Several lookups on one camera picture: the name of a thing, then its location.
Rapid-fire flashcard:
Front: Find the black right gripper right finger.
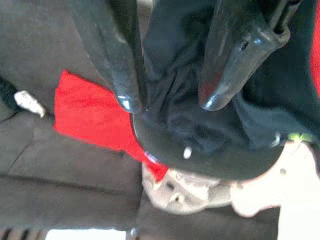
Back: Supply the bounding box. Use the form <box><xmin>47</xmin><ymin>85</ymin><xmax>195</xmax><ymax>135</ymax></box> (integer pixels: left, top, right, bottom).
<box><xmin>198</xmin><ymin>0</ymin><xmax>301</xmax><ymax>112</ymax></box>

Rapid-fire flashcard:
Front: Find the black T-shirt green print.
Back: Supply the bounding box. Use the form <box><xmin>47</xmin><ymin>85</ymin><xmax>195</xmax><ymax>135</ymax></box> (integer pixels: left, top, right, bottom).
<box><xmin>132</xmin><ymin>0</ymin><xmax>320</xmax><ymax>182</ymax></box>

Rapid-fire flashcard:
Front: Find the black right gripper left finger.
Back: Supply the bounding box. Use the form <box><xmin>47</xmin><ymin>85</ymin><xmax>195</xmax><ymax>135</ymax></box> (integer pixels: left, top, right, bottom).
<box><xmin>68</xmin><ymin>0</ymin><xmax>144</xmax><ymax>113</ymax></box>

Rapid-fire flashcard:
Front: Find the pink marble folding table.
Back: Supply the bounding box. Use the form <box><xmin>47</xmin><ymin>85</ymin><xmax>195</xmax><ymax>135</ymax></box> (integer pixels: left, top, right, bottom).
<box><xmin>53</xmin><ymin>69</ymin><xmax>169</xmax><ymax>181</ymax></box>

